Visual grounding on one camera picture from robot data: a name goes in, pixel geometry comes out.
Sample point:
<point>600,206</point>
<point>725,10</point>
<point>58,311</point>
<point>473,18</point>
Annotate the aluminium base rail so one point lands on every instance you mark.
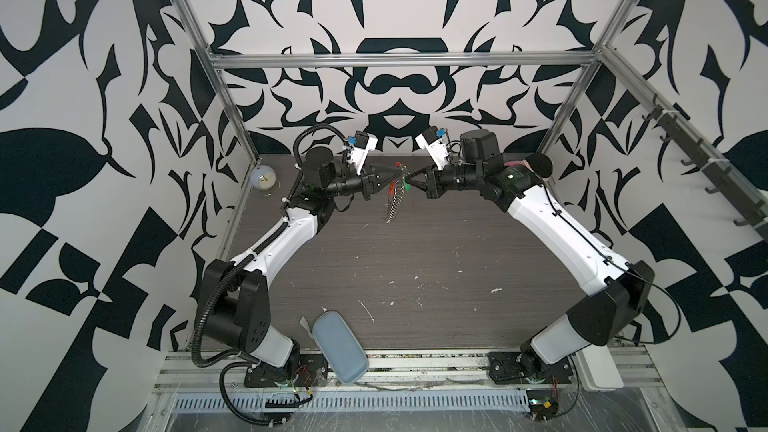
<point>410,369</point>

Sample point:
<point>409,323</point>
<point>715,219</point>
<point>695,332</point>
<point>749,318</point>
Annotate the pink doll black hair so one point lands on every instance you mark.
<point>537,163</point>

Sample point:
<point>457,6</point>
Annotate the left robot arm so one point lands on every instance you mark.
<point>233,318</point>

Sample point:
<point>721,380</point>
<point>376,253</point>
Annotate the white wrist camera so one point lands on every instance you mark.
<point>362,150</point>
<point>436,143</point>

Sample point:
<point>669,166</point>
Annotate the white box on rail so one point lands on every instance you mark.
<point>598,370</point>

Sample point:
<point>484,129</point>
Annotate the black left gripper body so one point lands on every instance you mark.
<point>366,185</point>

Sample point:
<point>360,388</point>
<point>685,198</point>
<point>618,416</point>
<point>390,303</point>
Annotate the red handled keyring tool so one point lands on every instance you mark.
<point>396,195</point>

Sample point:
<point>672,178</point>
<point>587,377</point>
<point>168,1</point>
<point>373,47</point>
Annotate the blue grey glasses case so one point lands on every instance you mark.
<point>338,344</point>

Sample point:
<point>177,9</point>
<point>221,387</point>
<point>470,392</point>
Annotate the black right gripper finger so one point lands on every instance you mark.
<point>417,184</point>
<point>419,176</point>

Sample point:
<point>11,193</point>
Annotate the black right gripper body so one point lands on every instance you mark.
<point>439,181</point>

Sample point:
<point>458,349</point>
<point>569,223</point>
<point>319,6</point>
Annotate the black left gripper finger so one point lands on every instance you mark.
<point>383,184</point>
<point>384,175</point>

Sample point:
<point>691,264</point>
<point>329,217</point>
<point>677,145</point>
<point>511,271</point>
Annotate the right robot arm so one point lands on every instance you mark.
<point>616,290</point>

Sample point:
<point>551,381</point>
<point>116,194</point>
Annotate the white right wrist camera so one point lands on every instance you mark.
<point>436,143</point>

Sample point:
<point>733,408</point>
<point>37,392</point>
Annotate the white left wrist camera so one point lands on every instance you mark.
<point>362,150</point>

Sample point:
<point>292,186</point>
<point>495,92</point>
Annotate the wall coat hook rack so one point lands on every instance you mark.
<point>700,154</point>

